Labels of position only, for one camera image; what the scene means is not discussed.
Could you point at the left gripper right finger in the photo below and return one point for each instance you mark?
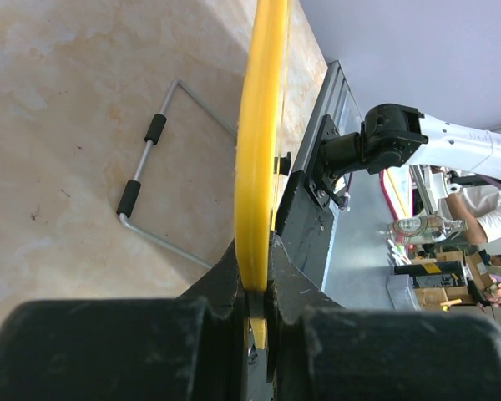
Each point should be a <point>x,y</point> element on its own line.
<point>319,350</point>

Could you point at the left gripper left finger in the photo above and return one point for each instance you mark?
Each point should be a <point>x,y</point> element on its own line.
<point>191,347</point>

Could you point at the yellow framed whiteboard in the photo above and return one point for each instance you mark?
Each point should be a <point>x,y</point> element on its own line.
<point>257,158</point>

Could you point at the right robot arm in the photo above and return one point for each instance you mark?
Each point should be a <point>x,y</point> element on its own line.
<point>425,74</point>

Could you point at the cardboard boxes background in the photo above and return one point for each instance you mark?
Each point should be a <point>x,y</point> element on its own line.
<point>483,288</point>

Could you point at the black cylinder can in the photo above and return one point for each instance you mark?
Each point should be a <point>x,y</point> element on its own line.
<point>434,274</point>

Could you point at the clear glass bottle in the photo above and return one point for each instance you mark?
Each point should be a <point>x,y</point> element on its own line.
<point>422,230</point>

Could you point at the person in white shirt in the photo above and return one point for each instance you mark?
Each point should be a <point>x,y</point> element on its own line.
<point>480,208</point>

